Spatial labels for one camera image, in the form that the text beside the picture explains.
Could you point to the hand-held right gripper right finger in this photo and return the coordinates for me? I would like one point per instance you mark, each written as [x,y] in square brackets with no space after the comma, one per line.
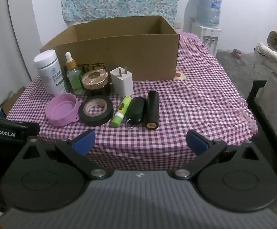
[197,143]

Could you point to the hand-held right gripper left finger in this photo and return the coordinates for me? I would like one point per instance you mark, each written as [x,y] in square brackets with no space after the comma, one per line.
[84,142]

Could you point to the black tape roll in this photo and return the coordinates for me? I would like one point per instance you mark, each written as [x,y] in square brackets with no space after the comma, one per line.
[95,121]

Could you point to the pink collapsible cup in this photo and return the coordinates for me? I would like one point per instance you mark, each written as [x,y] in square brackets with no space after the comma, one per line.
[57,109]

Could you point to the green lip balm tube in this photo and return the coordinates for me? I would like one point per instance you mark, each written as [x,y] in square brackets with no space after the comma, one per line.
[119,116]

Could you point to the green dropper bottle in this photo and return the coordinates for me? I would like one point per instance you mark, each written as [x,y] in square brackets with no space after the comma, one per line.
[74,78]

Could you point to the white charger plug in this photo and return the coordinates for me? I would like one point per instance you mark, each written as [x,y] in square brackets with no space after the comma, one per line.
[121,83]

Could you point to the brown cardboard box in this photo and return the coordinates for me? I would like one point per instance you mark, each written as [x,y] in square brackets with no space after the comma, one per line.
[141,52]

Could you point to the small open cardboard box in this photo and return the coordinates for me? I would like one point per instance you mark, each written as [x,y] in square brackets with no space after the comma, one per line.
[9,100]

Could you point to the purple checkered tablecloth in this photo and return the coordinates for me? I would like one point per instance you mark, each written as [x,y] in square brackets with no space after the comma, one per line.
[188,105]

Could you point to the black cylinder roll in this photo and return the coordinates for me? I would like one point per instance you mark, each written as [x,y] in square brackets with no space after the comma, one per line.
[152,107]

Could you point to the black key fob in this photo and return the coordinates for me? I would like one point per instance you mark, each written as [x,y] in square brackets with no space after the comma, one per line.
[137,108]

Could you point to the round red white sticker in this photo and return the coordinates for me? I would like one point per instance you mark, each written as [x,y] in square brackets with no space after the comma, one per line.
[179,75]

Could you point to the white supplement bottle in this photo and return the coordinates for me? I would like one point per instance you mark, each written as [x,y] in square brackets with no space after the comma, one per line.
[50,76]

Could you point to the grey curtain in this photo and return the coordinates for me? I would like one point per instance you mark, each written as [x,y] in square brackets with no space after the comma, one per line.
[4,40]

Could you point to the small pink object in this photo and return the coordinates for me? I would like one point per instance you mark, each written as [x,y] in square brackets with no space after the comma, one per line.
[236,53]

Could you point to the white water dispenser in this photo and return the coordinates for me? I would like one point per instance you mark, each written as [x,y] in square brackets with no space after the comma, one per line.
[209,38]

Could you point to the white fleece blanket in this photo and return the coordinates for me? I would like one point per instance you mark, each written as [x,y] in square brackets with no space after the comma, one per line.
[272,59]

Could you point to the teal floral cloth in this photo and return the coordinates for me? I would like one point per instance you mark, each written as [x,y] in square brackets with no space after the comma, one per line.
[119,0]

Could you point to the black frame chair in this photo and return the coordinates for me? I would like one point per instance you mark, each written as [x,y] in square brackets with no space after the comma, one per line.
[254,95]

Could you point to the white wall outlet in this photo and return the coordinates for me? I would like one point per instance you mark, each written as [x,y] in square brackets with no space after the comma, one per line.
[179,24]

